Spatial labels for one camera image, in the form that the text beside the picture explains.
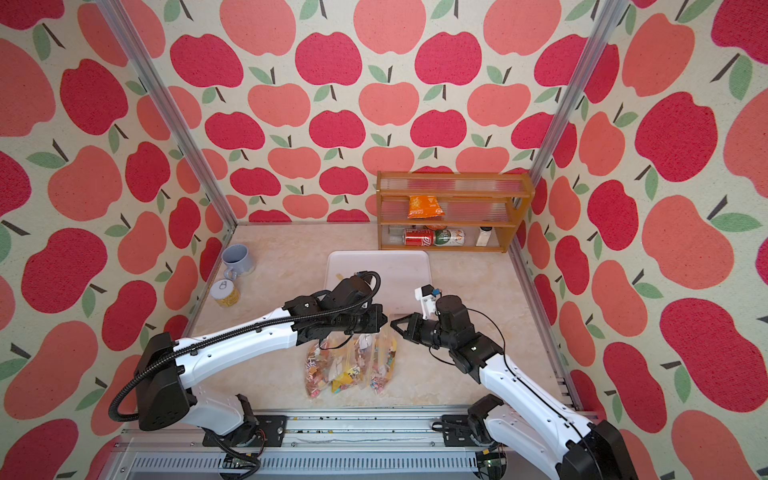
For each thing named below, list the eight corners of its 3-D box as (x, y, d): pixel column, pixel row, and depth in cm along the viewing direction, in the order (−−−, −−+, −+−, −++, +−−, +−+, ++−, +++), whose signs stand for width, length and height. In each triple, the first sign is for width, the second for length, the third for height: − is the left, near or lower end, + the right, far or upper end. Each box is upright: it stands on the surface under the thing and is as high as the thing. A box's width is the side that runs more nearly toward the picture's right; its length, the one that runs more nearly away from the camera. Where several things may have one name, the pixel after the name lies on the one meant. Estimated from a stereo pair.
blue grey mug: (233, 284, 104) (222, 270, 98) (230, 262, 111) (220, 247, 104) (255, 277, 106) (246, 263, 100) (251, 256, 113) (243, 241, 106)
